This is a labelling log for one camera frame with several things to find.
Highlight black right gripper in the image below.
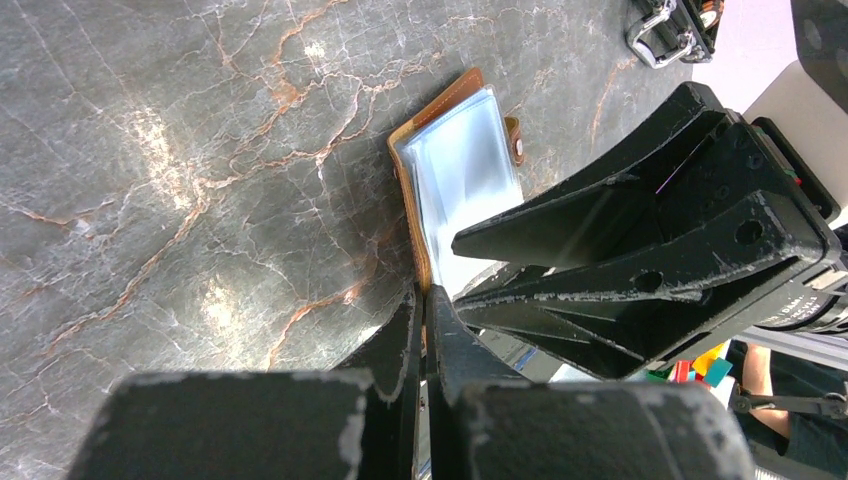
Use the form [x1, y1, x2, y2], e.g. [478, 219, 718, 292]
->
[451, 81, 847, 379]

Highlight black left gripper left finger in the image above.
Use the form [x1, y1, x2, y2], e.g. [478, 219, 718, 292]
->
[336, 284, 424, 479]

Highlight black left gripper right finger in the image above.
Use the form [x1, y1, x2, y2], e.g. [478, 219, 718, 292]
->
[425, 285, 528, 479]

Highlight brown leather card holder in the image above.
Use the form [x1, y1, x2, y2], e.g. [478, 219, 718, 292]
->
[387, 67, 524, 296]

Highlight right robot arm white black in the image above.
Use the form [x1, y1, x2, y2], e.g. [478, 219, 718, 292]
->
[452, 1, 847, 379]

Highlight black poker chip case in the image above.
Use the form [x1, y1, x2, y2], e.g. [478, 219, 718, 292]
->
[625, 0, 725, 70]

